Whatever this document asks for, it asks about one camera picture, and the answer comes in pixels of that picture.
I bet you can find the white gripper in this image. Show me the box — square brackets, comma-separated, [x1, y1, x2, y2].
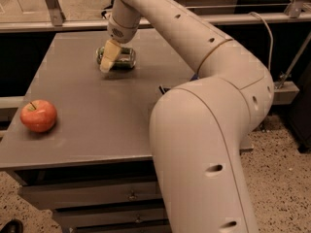
[100, 15, 138, 73]

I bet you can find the green soda can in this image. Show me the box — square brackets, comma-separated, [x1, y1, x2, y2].
[96, 47, 136, 70]

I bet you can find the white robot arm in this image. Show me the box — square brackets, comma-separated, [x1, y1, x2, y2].
[107, 0, 274, 233]

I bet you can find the blue chip bag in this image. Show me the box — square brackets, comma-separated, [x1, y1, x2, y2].
[158, 74, 199, 95]

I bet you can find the red apple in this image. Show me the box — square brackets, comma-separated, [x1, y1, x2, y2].
[19, 100, 57, 133]

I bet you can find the grey drawer cabinet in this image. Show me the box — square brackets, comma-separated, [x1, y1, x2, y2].
[1, 29, 192, 233]

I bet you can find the black shoe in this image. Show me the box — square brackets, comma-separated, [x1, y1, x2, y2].
[0, 219, 23, 233]

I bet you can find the white cable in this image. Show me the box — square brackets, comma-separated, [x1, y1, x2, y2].
[248, 12, 274, 73]

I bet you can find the metal railing frame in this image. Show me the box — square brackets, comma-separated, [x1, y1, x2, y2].
[0, 0, 311, 34]

